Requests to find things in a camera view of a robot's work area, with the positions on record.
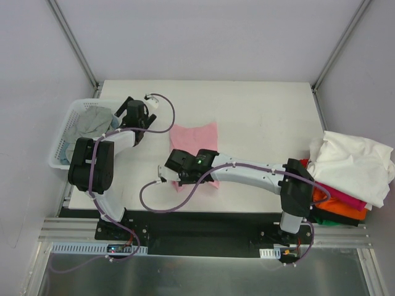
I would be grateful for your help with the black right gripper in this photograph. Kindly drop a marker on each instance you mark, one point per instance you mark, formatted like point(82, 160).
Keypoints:
point(174, 161)

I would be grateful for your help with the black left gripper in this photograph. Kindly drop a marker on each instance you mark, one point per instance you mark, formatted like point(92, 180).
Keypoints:
point(136, 122)

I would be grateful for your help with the pink t shirt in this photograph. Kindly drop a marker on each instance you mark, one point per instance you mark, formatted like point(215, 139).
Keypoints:
point(194, 139)

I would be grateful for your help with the white plastic laundry basket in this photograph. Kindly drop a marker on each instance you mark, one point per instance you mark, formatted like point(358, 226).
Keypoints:
point(75, 110)

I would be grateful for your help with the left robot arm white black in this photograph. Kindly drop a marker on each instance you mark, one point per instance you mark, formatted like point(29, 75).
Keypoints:
point(92, 167)

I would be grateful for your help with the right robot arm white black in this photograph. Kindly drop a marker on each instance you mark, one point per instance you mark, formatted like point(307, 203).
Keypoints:
point(290, 181)

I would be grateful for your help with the light blue t shirt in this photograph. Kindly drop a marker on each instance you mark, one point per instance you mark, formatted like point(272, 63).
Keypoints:
point(66, 152)

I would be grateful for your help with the grey t shirt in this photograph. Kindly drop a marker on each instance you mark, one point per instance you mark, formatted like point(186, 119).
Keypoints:
point(90, 124)

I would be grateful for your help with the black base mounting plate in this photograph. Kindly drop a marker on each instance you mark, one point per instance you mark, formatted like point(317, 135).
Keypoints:
point(239, 235)

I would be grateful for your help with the red t shirt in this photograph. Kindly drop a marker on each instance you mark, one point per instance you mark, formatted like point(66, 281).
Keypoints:
point(304, 162)

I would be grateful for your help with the black t shirt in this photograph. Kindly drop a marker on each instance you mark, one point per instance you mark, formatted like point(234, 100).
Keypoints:
point(316, 212)

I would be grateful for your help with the green t shirt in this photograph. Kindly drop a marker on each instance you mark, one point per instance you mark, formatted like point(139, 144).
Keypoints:
point(325, 222)

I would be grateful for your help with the orange t shirt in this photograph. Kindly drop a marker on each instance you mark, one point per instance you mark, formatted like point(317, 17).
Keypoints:
point(342, 209)

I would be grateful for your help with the magenta t shirt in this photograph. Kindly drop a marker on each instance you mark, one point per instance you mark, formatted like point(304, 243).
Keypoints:
point(339, 196)

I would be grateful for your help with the white t shirt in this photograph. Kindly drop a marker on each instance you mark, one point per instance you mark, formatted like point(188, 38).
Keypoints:
point(359, 167)

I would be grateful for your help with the right slotted cable duct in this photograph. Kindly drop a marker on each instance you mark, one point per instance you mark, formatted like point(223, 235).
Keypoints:
point(270, 253)

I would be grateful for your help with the slotted cable duct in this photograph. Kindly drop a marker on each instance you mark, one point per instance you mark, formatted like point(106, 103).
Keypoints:
point(270, 253)
point(79, 248)

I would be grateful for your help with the left aluminium frame post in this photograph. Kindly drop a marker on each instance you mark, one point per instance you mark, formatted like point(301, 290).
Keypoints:
point(75, 47)

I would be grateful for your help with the aluminium frame post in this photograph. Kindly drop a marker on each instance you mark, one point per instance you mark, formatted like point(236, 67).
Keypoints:
point(341, 43)
point(75, 47)

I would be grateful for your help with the aluminium front rail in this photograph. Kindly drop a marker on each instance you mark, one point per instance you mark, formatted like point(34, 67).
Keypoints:
point(83, 230)

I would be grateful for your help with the left slotted cable duct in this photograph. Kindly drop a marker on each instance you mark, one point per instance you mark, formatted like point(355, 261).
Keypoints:
point(79, 248)

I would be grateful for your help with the right aluminium frame post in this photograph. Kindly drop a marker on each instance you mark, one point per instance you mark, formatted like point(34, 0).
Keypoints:
point(341, 43)

